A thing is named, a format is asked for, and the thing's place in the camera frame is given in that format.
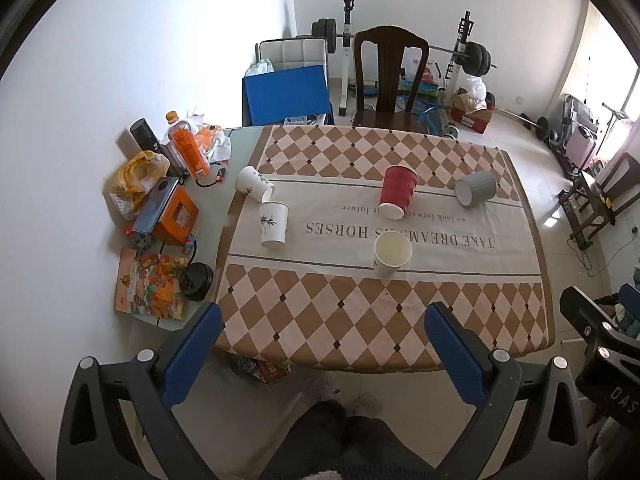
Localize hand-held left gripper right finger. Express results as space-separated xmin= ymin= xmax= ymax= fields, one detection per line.
xmin=423 ymin=301 xmax=591 ymax=480

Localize orange box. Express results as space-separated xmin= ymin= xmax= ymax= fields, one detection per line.
xmin=150 ymin=190 xmax=200 ymax=244

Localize red cardboard box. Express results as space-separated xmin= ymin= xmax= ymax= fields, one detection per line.
xmin=449 ymin=87 xmax=494 ymax=134

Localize yellow plastic bag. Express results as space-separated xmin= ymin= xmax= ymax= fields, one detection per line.
xmin=103 ymin=150 xmax=171 ymax=221

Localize white leaf print cup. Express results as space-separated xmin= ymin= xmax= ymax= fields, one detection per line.
xmin=235 ymin=165 xmax=277 ymax=205
xmin=257 ymin=201 xmax=290 ymax=249

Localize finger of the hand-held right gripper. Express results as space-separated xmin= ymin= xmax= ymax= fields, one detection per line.
xmin=618 ymin=283 xmax=640 ymax=322
xmin=558 ymin=285 xmax=622 ymax=356

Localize white crumpled plastic bag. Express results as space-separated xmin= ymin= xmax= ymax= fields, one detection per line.
xmin=199 ymin=129 xmax=234 ymax=165

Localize orange juice bottle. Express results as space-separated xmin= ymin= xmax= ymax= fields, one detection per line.
xmin=166 ymin=110 xmax=210 ymax=181

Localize plain white paper cup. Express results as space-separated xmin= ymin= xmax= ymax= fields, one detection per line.
xmin=372 ymin=233 xmax=413 ymax=279

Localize grey folded exercise machine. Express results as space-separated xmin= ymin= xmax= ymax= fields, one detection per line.
xmin=549 ymin=92 xmax=632 ymax=177

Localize colourful printed booklet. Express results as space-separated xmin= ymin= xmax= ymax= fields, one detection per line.
xmin=113 ymin=248 xmax=194 ymax=322

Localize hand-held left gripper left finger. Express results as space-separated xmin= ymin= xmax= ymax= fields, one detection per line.
xmin=57 ymin=301 xmax=224 ymax=480

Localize white padded seat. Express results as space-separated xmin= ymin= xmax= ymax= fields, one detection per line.
xmin=257 ymin=38 xmax=329 ymax=70

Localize colourful packet under table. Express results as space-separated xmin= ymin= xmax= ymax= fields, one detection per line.
xmin=231 ymin=354 xmax=292 ymax=384

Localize red ribbed paper cup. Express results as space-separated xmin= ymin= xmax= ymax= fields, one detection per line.
xmin=378 ymin=164 xmax=420 ymax=222

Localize grey ribbed cup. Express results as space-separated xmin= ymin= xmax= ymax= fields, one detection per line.
xmin=454 ymin=170 xmax=498 ymax=208

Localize dark blue flat case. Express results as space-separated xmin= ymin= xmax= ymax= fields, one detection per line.
xmin=132 ymin=177 xmax=181 ymax=237

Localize fluffy white slippers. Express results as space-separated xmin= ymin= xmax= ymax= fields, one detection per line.
xmin=299 ymin=370 xmax=384 ymax=417

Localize barbell rack with weights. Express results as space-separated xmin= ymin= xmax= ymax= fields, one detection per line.
xmin=311 ymin=0 xmax=499 ymax=117

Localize white shopping bag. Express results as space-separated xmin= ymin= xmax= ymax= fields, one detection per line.
xmin=401 ymin=44 xmax=437 ymax=87

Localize barbell bar on floor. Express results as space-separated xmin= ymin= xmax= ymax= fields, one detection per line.
xmin=492 ymin=107 xmax=560 ymax=145

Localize black cylindrical bottle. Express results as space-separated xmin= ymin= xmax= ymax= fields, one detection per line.
xmin=129 ymin=118 xmax=167 ymax=155

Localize brown wooden stool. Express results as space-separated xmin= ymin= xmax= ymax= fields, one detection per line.
xmin=569 ymin=152 xmax=640 ymax=247

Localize orange snack packet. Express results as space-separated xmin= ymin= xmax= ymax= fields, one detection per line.
xmin=194 ymin=123 xmax=224 ymax=155

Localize blue flat box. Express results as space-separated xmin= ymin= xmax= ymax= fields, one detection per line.
xmin=243 ymin=63 xmax=332 ymax=127

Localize brown checkered tablecloth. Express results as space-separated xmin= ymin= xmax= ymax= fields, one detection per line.
xmin=214 ymin=124 xmax=557 ymax=372

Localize dark wooden chair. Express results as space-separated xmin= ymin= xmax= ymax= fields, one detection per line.
xmin=351 ymin=25 xmax=431 ymax=134

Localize black round lid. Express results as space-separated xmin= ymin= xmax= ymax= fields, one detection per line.
xmin=178 ymin=262 xmax=215 ymax=303

